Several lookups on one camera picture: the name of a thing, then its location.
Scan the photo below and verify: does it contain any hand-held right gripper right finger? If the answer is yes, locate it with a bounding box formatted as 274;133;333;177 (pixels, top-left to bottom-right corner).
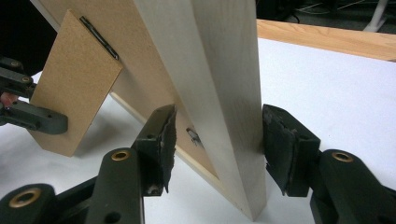
262;104;321;198

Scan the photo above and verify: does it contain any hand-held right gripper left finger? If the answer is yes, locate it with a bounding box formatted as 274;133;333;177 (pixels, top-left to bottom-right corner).
132;104;178;198

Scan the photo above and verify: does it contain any wooden picture frame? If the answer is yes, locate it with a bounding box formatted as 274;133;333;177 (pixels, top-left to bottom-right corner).
29;0;269;222

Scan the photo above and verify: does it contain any white metal desk frame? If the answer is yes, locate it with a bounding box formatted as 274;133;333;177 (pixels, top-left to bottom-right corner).
362;0;390;33

